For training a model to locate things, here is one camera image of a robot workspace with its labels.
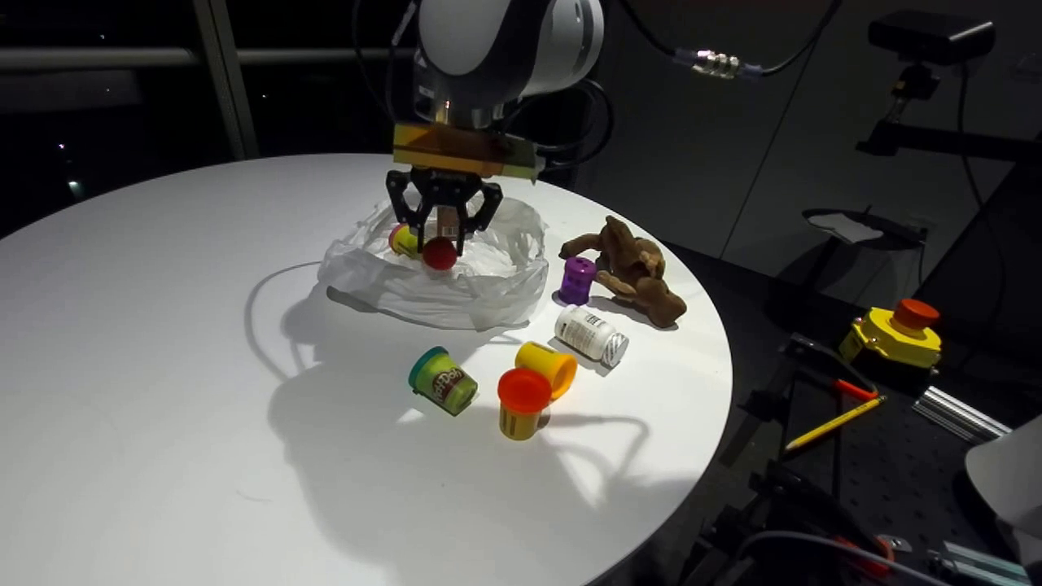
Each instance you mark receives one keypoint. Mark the black camera on stand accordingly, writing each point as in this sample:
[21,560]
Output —
[933,32]

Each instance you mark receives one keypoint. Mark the grey window frame post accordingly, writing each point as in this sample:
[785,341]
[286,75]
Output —
[225,75]

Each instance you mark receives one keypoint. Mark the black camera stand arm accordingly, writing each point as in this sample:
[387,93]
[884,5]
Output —
[945,137]

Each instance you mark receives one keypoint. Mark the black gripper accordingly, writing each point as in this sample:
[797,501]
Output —
[443,191]

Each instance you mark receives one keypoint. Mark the white plastic bag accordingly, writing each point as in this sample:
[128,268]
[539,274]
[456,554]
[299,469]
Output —
[500,287]

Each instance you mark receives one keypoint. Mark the dough tub with green lid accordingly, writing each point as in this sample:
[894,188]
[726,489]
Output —
[441,380]

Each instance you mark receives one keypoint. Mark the yellow pencil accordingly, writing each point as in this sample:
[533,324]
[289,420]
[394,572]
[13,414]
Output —
[836,420]

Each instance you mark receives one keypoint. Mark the brown plush toy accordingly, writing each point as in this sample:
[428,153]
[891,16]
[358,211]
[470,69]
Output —
[636,266]

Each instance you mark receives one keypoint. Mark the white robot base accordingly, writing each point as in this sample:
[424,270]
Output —
[1012,477]

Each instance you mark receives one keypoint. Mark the yellow emergency stop button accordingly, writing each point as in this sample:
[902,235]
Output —
[901,333]

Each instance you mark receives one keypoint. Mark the spice jar with red lid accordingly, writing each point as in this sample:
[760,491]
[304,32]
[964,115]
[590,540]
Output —
[443,222]

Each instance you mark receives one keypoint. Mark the orange dough tub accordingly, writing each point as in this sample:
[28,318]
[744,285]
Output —
[523,400]

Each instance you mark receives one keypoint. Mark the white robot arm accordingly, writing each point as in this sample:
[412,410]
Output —
[510,50]

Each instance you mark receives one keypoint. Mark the purple dough tub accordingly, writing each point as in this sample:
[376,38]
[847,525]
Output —
[577,281]

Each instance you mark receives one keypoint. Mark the white card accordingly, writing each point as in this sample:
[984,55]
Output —
[844,227]

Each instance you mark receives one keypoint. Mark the white pill bottle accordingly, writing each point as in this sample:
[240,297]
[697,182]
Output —
[590,336]

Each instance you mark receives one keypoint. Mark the grey window rail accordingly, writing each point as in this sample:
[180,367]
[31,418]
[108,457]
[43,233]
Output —
[108,55]

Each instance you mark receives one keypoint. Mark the aluminium profile bar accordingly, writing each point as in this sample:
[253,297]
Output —
[962,410]

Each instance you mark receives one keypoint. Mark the yellow-green dough tub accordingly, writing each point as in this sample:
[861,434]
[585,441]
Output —
[406,239]

